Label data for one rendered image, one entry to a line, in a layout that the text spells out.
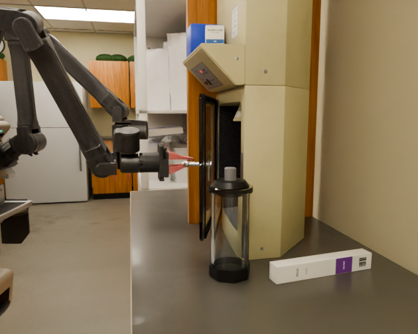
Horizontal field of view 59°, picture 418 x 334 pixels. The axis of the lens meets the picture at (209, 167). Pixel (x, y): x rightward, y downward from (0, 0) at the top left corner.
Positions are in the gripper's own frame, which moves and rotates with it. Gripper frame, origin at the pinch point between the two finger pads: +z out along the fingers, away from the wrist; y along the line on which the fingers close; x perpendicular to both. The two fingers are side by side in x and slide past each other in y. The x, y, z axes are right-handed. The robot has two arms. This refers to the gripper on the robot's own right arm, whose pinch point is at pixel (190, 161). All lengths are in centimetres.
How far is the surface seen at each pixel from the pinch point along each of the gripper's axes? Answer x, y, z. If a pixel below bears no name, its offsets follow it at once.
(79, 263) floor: 231, -120, -63
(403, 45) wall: -17, 32, 55
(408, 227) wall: -23, -16, 55
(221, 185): -24.3, -2.8, 3.4
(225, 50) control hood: -13.4, 29.5, 6.9
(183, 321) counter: -39.5, -26.1, -8.0
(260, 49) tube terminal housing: -13.5, 30.0, 15.9
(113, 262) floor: 228, -120, -33
